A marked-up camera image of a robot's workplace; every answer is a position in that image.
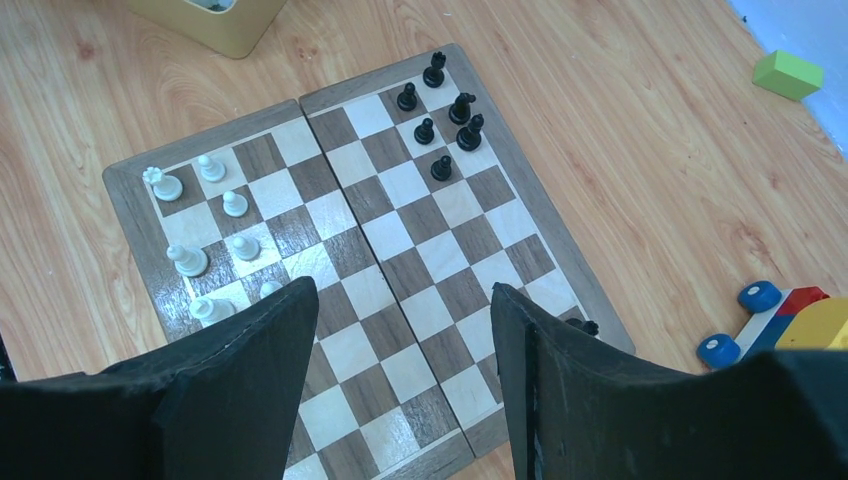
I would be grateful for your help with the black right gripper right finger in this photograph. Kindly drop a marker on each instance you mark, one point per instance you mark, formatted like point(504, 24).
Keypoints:
point(579, 408)

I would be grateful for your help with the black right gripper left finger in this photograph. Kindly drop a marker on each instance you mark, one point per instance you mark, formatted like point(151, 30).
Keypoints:
point(220, 403)

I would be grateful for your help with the white king chess piece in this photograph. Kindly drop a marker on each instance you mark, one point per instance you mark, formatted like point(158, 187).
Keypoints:
point(209, 311)

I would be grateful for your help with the wooden chess board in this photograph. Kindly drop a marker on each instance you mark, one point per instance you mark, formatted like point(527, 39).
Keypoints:
point(405, 221)

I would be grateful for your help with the white pawn chess piece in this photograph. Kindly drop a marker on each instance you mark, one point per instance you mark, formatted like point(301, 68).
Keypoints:
point(269, 287)

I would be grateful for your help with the white queen chess piece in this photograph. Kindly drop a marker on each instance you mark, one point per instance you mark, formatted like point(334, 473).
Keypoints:
point(165, 187)

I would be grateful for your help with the black knight on board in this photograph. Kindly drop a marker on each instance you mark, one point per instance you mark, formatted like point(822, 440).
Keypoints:
point(459, 111)

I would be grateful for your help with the black pawn on board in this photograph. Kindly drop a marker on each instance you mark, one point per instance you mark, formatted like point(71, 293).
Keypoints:
point(407, 99)

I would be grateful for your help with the toy car of bricks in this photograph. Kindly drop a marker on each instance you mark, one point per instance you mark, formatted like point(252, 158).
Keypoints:
point(802, 318)

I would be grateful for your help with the gold metal tin box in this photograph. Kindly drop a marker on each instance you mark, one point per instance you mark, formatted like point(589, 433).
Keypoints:
point(231, 28)

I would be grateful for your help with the green block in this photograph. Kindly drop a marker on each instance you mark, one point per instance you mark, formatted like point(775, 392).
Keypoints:
point(788, 75)

